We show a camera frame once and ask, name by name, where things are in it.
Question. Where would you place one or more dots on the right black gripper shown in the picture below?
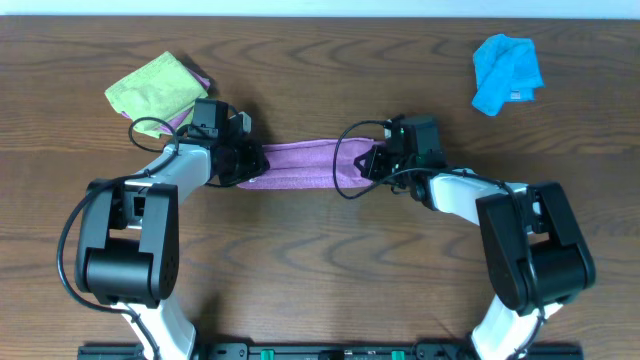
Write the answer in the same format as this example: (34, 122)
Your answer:
(377, 152)

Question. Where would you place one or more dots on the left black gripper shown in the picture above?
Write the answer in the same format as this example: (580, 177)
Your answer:
(251, 161)

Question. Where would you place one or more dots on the purple microfiber cloth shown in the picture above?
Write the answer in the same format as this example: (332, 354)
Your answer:
(309, 165)

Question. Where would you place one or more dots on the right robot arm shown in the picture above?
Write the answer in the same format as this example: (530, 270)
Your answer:
(536, 255)

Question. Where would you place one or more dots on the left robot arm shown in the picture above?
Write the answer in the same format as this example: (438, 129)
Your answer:
(127, 257)

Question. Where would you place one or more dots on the purple cloth under green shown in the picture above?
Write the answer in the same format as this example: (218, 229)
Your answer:
(168, 94)

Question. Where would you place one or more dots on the green folded cloth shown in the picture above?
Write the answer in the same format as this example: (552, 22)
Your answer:
(166, 60)

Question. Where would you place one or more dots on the blue crumpled cloth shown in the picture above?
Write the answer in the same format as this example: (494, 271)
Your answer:
(506, 70)

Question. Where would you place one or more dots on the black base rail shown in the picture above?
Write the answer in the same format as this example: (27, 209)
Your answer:
(242, 351)

